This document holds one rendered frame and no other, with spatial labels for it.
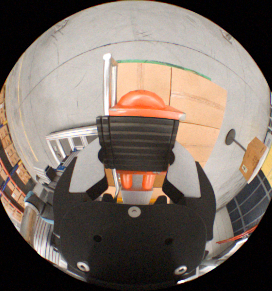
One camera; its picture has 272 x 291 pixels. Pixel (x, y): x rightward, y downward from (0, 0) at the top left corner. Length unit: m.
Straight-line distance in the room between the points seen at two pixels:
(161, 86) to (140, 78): 0.15
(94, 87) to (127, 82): 0.73
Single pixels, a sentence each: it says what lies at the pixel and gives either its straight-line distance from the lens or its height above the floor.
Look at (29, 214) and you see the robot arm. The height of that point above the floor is 1.29.
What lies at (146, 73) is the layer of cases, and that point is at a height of 0.54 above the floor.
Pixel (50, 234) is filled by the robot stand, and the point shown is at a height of 1.40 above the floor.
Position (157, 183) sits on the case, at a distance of 0.47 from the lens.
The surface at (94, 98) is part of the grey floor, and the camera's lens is 1.31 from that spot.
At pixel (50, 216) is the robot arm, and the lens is 0.73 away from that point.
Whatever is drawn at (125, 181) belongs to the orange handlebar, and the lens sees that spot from 0.16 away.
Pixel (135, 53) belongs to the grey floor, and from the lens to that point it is 1.31.
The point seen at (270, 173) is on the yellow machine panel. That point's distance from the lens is 7.39.
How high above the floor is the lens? 1.18
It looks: 58 degrees down
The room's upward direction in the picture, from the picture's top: 177 degrees counter-clockwise
